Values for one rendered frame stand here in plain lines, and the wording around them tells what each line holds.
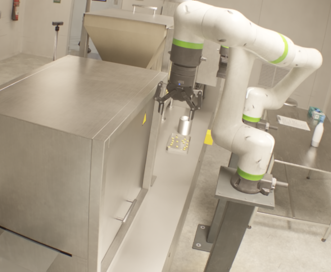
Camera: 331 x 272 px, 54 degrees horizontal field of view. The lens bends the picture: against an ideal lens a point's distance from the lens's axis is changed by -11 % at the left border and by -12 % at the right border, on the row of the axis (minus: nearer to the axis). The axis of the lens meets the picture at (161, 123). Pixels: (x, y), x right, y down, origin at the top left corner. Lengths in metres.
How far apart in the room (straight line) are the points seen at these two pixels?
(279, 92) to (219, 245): 0.98
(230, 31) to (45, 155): 0.56
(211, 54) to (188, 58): 1.55
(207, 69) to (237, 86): 1.19
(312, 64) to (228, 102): 0.68
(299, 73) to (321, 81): 4.26
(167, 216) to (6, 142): 0.79
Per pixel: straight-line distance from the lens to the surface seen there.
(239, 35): 0.95
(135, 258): 1.26
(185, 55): 1.04
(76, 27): 6.70
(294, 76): 2.07
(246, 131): 1.46
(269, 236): 2.88
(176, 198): 1.60
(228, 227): 1.64
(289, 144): 2.73
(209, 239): 2.60
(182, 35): 1.03
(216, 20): 0.96
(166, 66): 1.46
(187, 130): 2.19
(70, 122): 0.86
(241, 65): 1.42
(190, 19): 1.00
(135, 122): 1.16
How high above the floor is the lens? 1.69
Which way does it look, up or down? 23 degrees down
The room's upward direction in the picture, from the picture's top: 9 degrees clockwise
